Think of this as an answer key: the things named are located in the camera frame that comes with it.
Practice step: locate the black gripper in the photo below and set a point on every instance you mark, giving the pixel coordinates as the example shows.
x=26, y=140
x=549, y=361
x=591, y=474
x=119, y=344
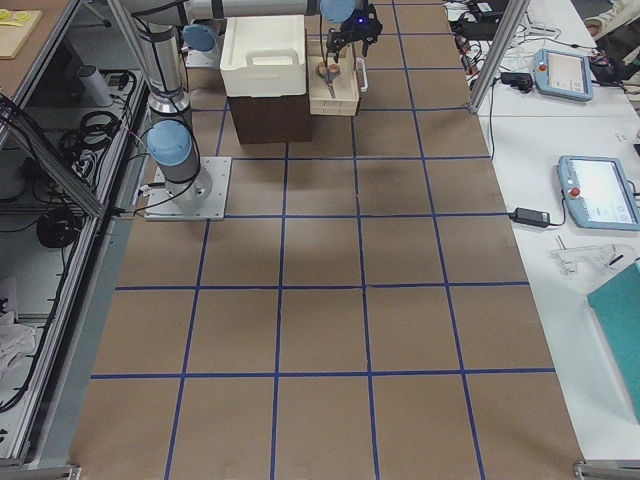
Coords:
x=348, y=31

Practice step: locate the wooden drawer with white handle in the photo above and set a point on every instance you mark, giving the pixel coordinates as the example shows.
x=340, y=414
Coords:
x=343, y=98

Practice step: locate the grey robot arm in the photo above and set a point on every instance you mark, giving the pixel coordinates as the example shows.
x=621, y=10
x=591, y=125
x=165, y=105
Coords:
x=157, y=24

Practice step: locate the white plastic tray box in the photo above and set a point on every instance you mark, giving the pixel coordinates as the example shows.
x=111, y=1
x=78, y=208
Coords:
x=264, y=56

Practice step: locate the dark brown wooden cabinet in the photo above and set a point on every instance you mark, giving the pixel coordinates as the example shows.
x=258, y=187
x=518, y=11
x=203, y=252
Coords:
x=261, y=120

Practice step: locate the far blue teach pendant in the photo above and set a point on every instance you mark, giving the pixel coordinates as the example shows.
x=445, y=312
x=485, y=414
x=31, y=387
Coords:
x=562, y=75

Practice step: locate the blue teach pendant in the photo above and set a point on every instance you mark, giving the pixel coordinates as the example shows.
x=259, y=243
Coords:
x=597, y=193
x=562, y=75

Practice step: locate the black power adapter brick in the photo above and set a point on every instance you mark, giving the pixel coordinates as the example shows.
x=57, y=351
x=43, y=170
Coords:
x=530, y=217

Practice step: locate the grey cylinder speaker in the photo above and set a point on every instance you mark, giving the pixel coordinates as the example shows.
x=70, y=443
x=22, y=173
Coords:
x=95, y=85

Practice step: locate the near blue teach pendant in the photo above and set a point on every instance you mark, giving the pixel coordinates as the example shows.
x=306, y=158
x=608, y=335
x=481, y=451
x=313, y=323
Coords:
x=597, y=193

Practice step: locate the white crumpled cloth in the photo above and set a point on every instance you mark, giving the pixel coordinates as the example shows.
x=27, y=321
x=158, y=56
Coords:
x=17, y=340

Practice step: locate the aluminium frame post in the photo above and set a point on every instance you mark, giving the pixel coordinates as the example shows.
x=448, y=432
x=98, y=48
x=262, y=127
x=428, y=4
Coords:
x=501, y=42

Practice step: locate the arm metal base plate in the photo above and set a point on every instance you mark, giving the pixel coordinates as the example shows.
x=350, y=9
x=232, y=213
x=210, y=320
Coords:
x=205, y=199

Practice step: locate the clear acrylic bracket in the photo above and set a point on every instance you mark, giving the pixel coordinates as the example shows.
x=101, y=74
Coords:
x=605, y=257

